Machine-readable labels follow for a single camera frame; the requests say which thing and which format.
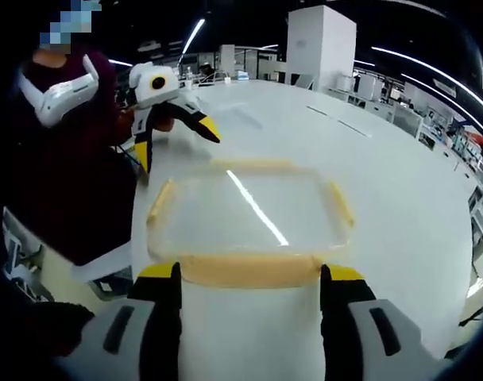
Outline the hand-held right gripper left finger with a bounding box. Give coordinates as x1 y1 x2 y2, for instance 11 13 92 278
56 261 183 381

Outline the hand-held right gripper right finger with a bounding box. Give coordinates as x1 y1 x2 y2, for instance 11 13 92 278
319 264 452 381

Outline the clear yellow-rimmed plastic container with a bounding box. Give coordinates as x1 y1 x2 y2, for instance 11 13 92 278
145 157 357 289

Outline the clear plastic storage box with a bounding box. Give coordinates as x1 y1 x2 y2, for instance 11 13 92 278
148 170 352 263

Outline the person's left hand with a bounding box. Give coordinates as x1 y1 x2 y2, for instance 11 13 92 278
152 106 176 133

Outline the short ceiling light strip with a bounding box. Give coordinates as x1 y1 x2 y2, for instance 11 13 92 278
180 17 207 57

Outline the white chest-worn device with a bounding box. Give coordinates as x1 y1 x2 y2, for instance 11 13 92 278
18 53 99 128

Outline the person's torso in maroon shirt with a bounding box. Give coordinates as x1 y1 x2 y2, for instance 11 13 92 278
2 47 137 267

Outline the grey leaning board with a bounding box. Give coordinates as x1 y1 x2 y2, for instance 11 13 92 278
291 73 318 90

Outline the row of white office desks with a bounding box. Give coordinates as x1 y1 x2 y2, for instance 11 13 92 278
328 73 483 255

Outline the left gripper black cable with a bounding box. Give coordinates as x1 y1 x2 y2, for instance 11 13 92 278
114 144 143 167

